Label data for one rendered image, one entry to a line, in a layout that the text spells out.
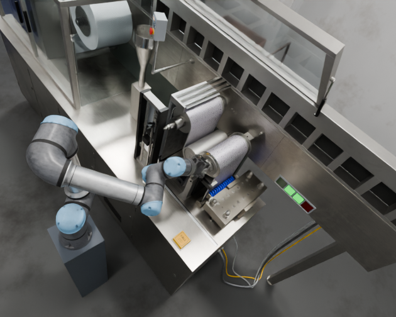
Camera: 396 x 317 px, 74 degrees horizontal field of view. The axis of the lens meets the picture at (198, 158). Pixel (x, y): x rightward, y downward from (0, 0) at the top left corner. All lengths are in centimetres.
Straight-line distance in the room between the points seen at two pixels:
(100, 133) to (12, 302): 132
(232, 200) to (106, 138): 89
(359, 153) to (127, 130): 135
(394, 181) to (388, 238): 30
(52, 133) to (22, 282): 160
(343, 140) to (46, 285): 214
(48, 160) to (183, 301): 171
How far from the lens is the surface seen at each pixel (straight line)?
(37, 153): 96
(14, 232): 258
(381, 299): 332
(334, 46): 80
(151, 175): 105
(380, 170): 130
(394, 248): 151
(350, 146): 128
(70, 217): 128
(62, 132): 101
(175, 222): 153
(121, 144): 177
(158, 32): 133
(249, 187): 163
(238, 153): 139
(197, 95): 135
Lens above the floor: 228
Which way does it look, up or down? 51 degrees down
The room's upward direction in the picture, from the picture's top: 23 degrees clockwise
